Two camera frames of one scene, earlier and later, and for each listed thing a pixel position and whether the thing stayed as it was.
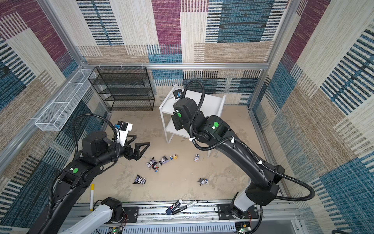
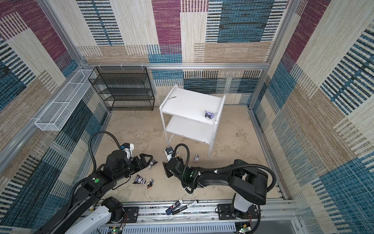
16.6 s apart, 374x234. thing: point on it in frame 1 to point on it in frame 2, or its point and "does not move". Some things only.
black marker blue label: [169, 210] does not move
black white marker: [185, 207] does not move
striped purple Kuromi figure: [151, 163] does not move
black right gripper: [176, 121] to [168, 172]
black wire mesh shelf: [124, 88] does not move
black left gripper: [137, 154] to [142, 165]
